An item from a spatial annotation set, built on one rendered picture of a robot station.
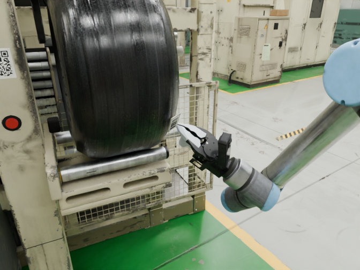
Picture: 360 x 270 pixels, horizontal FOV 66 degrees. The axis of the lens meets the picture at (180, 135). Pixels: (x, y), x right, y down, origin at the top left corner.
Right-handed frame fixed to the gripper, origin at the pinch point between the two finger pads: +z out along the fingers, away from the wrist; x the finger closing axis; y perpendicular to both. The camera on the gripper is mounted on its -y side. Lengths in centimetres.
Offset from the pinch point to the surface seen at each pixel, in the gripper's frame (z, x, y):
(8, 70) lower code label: 44.7, -15.9, 4.9
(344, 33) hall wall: -356, 1128, 301
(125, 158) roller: 7.4, -10.2, 17.0
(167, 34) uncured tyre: 17.4, 5.6, -18.2
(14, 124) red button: 37.3, -22.5, 15.7
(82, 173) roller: 15.0, -21.1, 20.0
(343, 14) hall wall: -307, 1159, 265
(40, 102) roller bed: 49, 3, 45
